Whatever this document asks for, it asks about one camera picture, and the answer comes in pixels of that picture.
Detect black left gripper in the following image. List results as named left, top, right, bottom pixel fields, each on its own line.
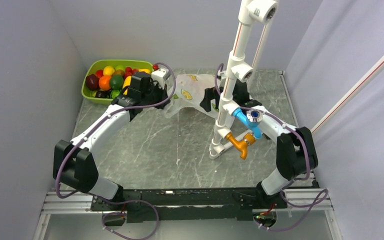
left=141, top=81, right=171, bottom=110

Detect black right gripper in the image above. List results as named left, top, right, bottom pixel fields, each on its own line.
left=200, top=81, right=237, bottom=113

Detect white printed plastic bag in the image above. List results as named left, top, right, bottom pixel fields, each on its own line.
left=162, top=73, right=218, bottom=119

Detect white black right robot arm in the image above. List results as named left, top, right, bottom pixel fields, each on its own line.
left=200, top=81, right=318, bottom=208

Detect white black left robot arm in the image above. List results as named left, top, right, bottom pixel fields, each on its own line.
left=52, top=68, right=175, bottom=210

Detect yellow fake mango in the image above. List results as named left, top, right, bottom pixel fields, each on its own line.
left=121, top=75, right=132, bottom=95

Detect red fake cherry tomatoes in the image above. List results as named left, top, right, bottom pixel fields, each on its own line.
left=123, top=66, right=152, bottom=79

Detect green fake lime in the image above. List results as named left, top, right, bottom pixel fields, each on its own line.
left=110, top=74, right=124, bottom=90

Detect orange fake orange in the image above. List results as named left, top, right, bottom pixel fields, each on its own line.
left=98, top=75, right=112, bottom=91

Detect yellow fake lemon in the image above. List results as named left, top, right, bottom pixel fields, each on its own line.
left=102, top=65, right=116, bottom=76

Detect dark red fake apple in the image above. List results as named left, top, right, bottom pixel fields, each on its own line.
left=85, top=74, right=100, bottom=91

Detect blue plastic faucet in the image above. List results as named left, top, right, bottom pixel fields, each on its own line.
left=232, top=108, right=263, bottom=139

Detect green plastic fruit basin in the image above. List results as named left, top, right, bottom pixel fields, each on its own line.
left=81, top=59, right=154, bottom=105

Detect orange brass faucet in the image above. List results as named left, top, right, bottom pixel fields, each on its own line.
left=224, top=132, right=256, bottom=160

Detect white diagonal corner pipe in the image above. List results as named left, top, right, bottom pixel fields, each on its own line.
left=311, top=55, right=384, bottom=133

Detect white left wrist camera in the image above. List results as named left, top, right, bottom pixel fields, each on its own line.
left=151, top=64, right=170, bottom=89

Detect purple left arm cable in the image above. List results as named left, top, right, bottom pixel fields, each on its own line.
left=54, top=62, right=177, bottom=240

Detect white PVC pipe frame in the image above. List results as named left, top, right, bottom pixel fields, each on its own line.
left=209, top=0, right=279, bottom=160

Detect aluminium table edge rail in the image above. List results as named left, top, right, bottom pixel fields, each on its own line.
left=277, top=70, right=320, bottom=188

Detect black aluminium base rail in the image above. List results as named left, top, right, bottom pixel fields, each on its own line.
left=41, top=187, right=334, bottom=223

